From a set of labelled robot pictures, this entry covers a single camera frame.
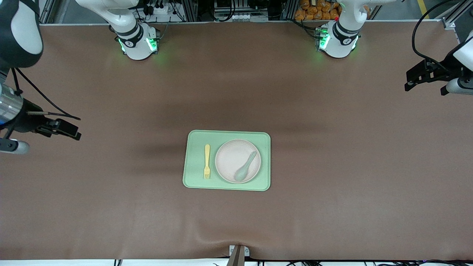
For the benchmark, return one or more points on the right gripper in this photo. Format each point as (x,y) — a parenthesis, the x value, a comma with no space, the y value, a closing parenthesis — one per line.
(26,122)

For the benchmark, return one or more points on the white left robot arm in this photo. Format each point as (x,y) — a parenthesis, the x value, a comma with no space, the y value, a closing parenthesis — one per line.
(342,40)

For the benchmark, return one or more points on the metal table edge clamp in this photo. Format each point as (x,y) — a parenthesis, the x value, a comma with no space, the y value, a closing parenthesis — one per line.
(238,258)

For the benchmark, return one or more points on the yellow plastic fork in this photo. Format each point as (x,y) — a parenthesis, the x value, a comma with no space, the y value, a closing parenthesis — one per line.
(207,159)

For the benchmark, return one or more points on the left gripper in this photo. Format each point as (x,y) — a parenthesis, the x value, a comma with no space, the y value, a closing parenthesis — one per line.
(444,65)

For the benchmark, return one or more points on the light green rectangular tray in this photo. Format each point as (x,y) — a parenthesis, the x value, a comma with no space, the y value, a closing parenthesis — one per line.
(192,181)

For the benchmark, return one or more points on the pale green plastic spoon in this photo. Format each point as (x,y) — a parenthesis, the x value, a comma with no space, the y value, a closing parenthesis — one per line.
(242,173)

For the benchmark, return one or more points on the pile of orange packaged goods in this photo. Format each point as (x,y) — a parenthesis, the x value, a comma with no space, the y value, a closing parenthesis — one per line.
(314,13)

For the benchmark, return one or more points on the round white plate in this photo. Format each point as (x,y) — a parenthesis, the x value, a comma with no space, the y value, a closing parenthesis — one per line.
(229,159)

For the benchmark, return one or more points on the aluminium frame profile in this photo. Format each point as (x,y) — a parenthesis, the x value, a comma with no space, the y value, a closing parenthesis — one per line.
(48,11)
(452,16)

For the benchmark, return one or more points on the brown table mat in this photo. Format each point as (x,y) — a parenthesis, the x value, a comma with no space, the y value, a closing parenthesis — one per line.
(111,203)

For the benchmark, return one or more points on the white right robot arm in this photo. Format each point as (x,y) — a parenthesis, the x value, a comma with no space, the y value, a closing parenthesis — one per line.
(22,33)

